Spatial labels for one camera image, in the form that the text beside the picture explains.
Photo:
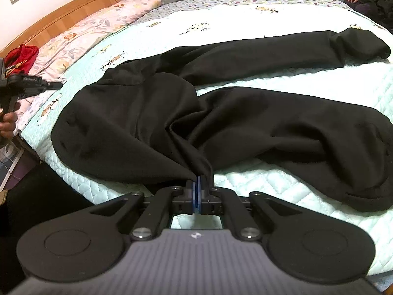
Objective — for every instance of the person's left hand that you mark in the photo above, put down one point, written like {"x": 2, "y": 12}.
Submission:
{"x": 9, "y": 124}

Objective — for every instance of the bee print quilt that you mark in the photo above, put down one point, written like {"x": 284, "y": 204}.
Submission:
{"x": 276, "y": 76}

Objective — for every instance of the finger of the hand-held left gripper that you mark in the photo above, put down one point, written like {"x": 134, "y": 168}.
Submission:
{"x": 50, "y": 85}

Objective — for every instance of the red cloth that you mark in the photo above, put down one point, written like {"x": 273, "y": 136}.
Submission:
{"x": 24, "y": 55}

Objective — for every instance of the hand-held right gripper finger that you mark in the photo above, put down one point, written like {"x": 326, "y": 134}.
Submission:
{"x": 192, "y": 196}
{"x": 199, "y": 196}

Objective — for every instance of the black pants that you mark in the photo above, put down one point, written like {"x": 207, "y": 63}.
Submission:
{"x": 138, "y": 123}

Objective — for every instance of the pink floral pillow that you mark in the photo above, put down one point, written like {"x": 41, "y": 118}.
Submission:
{"x": 92, "y": 27}

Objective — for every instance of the wooden headboard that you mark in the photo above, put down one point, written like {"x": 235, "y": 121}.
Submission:
{"x": 61, "y": 15}

